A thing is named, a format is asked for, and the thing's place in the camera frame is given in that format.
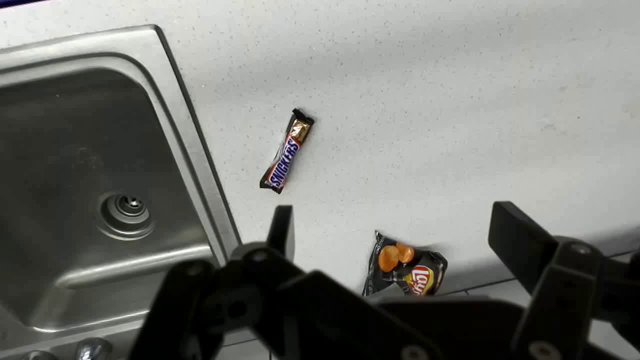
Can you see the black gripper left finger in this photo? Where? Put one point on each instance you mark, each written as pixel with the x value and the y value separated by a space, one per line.
pixel 220 313

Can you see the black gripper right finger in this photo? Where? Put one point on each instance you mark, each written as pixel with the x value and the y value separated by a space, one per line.
pixel 566 286

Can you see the stainless steel double sink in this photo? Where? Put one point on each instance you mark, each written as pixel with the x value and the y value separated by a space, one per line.
pixel 72 173

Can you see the chrome faucet knob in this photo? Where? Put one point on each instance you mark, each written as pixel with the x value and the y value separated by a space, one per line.
pixel 92 348

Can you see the black orange Lay's chip bag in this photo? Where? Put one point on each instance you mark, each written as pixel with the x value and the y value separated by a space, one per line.
pixel 407 266

